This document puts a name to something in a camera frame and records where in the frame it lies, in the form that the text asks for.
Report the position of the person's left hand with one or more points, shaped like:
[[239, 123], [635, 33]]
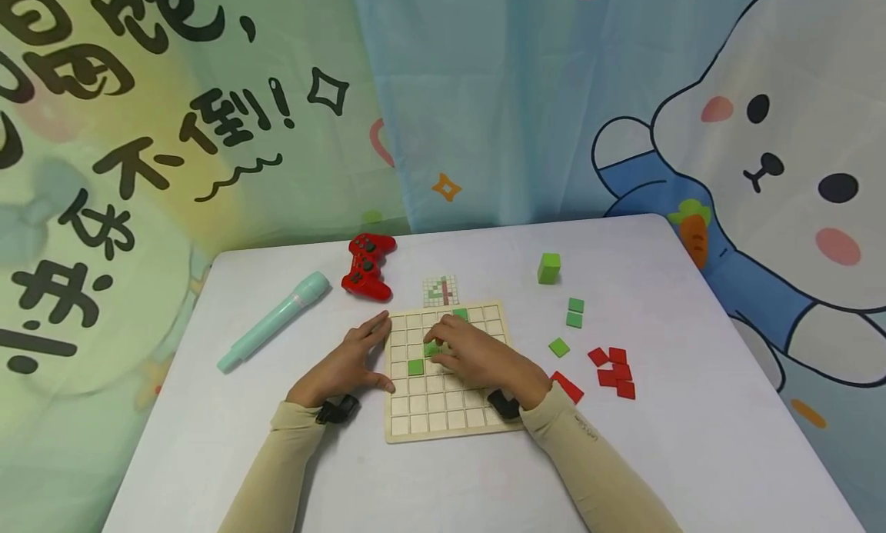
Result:
[[342, 368]]

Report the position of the red square tile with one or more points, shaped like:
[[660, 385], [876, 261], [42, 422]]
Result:
[[569, 388], [626, 390], [618, 355], [598, 357], [622, 371], [606, 378]]

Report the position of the black wrist band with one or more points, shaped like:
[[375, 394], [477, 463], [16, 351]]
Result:
[[504, 404], [337, 410]]

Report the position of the person's right forearm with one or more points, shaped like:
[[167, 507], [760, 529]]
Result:
[[595, 468]]

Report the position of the person's left index finger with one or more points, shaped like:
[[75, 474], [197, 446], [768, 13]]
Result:
[[377, 325]]

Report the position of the mint green toy microphone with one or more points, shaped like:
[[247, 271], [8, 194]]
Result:
[[277, 319]]

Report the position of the person's left forearm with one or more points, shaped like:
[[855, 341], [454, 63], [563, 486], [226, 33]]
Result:
[[277, 471]]

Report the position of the person's left thumb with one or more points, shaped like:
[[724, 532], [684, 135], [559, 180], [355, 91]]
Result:
[[379, 383]]

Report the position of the person's right fingers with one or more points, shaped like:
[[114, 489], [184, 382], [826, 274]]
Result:
[[446, 337]]

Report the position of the person's right hand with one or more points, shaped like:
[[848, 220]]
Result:
[[488, 364]]

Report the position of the wooden grid board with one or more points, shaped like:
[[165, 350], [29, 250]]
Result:
[[436, 414]]

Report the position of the red game controller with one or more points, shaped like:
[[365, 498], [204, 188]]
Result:
[[367, 270]]

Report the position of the stack of green tiles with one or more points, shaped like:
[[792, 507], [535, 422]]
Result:
[[549, 269]]

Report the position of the pattern card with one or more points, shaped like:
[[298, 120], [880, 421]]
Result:
[[441, 291]]

